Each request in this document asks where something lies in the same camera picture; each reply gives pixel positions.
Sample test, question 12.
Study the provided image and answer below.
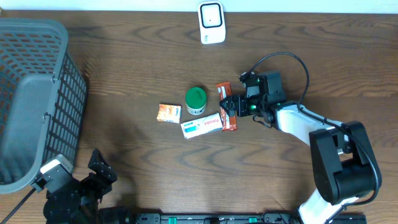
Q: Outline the red Top chocolate bar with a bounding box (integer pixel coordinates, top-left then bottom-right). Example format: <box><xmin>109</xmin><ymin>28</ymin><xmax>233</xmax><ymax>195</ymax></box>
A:
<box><xmin>216</xmin><ymin>82</ymin><xmax>237</xmax><ymax>131</ymax></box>

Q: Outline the green lid jar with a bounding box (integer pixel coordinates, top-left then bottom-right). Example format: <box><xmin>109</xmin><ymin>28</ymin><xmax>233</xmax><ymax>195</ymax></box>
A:
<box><xmin>185</xmin><ymin>87</ymin><xmax>207</xmax><ymax>115</ymax></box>

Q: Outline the white Panadol box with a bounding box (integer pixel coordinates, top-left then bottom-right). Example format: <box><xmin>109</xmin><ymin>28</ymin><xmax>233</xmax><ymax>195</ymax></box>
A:
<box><xmin>181</xmin><ymin>113</ymin><xmax>223</xmax><ymax>139</ymax></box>

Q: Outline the orange snack packet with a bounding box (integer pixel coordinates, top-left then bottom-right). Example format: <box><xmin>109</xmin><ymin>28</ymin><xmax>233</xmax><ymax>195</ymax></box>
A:
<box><xmin>157</xmin><ymin>104</ymin><xmax>182</xmax><ymax>123</ymax></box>

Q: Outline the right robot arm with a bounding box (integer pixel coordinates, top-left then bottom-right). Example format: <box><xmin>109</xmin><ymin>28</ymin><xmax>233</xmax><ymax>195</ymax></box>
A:
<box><xmin>220</xmin><ymin>71</ymin><xmax>382</xmax><ymax>223</ymax></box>

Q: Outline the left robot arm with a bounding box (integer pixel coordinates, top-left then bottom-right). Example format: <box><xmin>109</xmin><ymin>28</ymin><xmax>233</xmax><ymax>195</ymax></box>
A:
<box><xmin>40</xmin><ymin>149</ymin><xmax>135</xmax><ymax>223</ymax></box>

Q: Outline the white barcode scanner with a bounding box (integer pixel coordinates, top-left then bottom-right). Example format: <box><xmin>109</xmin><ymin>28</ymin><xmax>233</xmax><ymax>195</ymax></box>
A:
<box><xmin>198</xmin><ymin>1</ymin><xmax>226</xmax><ymax>45</ymax></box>

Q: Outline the grey plastic basket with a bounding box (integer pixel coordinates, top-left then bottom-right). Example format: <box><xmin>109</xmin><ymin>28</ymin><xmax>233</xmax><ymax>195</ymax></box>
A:
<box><xmin>1</xmin><ymin>18</ymin><xmax>88</xmax><ymax>194</ymax></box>

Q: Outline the black right camera cable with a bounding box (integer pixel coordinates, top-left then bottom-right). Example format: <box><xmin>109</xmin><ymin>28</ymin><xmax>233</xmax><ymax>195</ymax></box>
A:
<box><xmin>248</xmin><ymin>52</ymin><xmax>382</xmax><ymax>206</ymax></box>

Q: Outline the black camera cable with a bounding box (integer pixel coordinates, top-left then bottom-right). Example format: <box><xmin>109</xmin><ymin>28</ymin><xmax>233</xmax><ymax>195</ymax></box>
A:
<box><xmin>0</xmin><ymin>187</ymin><xmax>37</xmax><ymax>224</ymax></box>
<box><xmin>248</xmin><ymin>52</ymin><xmax>382</xmax><ymax>206</ymax></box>

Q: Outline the black left camera cable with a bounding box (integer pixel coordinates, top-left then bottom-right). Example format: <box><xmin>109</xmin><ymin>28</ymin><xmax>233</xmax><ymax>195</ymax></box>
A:
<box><xmin>0</xmin><ymin>187</ymin><xmax>37</xmax><ymax>224</ymax></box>

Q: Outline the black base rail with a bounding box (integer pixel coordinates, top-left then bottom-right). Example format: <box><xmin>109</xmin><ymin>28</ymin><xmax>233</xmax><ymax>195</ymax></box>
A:
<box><xmin>133</xmin><ymin>212</ymin><xmax>368</xmax><ymax>224</ymax></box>

